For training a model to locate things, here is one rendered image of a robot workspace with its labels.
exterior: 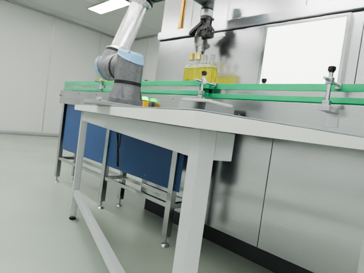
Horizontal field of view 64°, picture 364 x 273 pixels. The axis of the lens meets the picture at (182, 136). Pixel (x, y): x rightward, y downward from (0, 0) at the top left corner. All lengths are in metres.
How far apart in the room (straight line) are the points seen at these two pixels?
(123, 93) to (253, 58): 0.84
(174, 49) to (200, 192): 1.76
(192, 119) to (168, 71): 1.74
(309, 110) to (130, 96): 0.75
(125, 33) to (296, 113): 0.84
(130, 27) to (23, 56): 5.99
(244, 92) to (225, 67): 0.36
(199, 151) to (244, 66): 1.25
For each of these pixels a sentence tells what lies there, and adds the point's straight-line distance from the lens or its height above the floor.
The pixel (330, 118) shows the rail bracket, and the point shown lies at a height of 0.82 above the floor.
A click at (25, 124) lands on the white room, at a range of 7.36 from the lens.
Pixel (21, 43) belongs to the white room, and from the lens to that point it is 7.38.
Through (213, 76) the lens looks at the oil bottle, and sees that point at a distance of 1.75.
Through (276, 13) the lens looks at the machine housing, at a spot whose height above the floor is 1.38.
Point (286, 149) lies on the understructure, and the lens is 1.62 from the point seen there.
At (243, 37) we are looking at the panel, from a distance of 1.85.
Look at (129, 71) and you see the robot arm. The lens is 1.26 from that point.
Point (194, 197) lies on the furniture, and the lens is 0.60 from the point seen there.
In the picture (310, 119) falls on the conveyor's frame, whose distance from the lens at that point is 1.36.
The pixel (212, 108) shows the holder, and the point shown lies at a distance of 1.34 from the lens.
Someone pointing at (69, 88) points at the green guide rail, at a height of 0.91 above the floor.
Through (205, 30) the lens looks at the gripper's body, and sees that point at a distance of 1.86.
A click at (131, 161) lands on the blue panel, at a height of 0.42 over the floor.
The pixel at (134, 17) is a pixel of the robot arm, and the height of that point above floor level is 1.18.
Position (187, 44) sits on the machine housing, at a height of 1.28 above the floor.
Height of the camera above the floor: 0.72
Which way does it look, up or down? 3 degrees down
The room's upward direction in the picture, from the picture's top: 8 degrees clockwise
